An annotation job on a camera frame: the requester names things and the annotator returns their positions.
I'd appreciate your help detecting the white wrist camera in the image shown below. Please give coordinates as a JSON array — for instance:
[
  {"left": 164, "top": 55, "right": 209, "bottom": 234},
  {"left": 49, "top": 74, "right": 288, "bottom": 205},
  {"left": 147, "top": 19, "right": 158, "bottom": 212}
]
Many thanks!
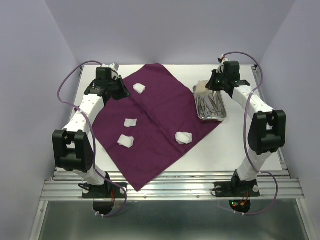
[
  {"left": 101, "top": 62, "right": 120, "bottom": 72},
  {"left": 217, "top": 55, "right": 229, "bottom": 74}
]

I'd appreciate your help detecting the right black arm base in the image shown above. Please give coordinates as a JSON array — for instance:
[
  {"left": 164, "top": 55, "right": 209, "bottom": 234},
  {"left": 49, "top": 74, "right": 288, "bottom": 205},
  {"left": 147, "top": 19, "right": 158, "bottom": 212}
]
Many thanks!
[{"left": 211, "top": 175, "right": 260, "bottom": 198}]

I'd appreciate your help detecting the white gauze pad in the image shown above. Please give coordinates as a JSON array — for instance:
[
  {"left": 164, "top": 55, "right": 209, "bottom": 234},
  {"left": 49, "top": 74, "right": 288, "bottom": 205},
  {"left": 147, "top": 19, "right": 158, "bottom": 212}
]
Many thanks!
[
  {"left": 175, "top": 131, "right": 193, "bottom": 145},
  {"left": 117, "top": 134, "right": 135, "bottom": 148},
  {"left": 133, "top": 83, "right": 146, "bottom": 94},
  {"left": 124, "top": 118, "right": 138, "bottom": 128}
]

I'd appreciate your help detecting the purple surgical drape cloth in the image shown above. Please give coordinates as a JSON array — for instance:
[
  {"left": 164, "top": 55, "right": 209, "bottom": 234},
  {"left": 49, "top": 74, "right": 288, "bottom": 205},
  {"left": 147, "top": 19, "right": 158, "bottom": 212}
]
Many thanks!
[{"left": 93, "top": 63, "right": 219, "bottom": 191}]

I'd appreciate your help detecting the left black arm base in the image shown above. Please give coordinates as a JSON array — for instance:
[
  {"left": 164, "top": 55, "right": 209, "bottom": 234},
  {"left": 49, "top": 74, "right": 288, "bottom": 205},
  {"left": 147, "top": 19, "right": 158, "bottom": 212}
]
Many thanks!
[{"left": 78, "top": 181, "right": 126, "bottom": 199}]

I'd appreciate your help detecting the white gauze pad right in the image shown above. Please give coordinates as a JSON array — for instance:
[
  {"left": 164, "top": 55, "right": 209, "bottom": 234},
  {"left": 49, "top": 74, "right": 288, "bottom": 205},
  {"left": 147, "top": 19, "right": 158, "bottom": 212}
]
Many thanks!
[{"left": 175, "top": 131, "right": 193, "bottom": 145}]

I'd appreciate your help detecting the white gauze pad top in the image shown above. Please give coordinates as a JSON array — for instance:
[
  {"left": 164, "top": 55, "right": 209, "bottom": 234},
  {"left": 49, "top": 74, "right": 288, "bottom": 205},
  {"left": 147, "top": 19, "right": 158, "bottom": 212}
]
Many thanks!
[{"left": 133, "top": 83, "right": 146, "bottom": 94}]

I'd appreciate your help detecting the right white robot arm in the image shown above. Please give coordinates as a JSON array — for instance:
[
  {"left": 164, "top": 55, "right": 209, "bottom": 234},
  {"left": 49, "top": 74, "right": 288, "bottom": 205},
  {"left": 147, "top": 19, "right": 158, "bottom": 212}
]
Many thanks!
[{"left": 205, "top": 57, "right": 286, "bottom": 195}]

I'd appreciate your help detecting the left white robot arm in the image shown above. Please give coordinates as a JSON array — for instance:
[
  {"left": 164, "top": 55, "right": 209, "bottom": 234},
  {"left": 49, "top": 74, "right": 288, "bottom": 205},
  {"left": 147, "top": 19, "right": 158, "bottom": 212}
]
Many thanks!
[{"left": 52, "top": 63, "right": 130, "bottom": 197}]

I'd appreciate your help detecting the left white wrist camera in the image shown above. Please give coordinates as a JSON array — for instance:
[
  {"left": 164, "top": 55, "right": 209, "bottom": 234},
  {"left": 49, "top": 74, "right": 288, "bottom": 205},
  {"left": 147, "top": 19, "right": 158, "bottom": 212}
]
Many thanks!
[{"left": 101, "top": 62, "right": 120, "bottom": 72}]

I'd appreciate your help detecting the stainless steel instrument tray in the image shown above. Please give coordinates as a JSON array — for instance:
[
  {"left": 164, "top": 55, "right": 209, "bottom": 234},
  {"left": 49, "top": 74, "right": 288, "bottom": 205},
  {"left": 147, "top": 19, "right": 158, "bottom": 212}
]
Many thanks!
[{"left": 192, "top": 85, "right": 227, "bottom": 122}]

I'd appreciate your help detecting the white gauze pad upper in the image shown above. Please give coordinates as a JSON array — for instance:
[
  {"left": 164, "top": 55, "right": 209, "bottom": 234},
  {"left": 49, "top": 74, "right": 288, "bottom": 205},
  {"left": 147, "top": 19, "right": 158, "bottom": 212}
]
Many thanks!
[{"left": 124, "top": 118, "right": 138, "bottom": 128}]

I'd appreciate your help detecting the aluminium frame rail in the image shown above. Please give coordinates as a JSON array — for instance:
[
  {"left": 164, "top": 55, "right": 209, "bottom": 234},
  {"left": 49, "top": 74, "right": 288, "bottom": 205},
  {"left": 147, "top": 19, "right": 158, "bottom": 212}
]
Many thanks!
[{"left": 40, "top": 170, "right": 305, "bottom": 202}]

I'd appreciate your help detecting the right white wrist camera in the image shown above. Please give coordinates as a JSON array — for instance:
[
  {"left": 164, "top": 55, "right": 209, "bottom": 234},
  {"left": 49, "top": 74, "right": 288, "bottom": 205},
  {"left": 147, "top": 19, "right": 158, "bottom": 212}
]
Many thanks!
[{"left": 217, "top": 55, "right": 229, "bottom": 74}]

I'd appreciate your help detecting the white gauze pad lower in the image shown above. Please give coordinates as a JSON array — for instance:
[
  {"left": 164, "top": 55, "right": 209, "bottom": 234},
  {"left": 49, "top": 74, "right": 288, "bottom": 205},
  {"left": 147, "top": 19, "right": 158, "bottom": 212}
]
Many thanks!
[{"left": 117, "top": 134, "right": 135, "bottom": 148}]

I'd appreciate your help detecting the steel forceps ring handled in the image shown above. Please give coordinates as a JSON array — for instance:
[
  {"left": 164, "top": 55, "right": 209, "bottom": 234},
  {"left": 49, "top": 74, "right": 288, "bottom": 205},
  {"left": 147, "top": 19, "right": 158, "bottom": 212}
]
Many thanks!
[{"left": 197, "top": 96, "right": 208, "bottom": 118}]

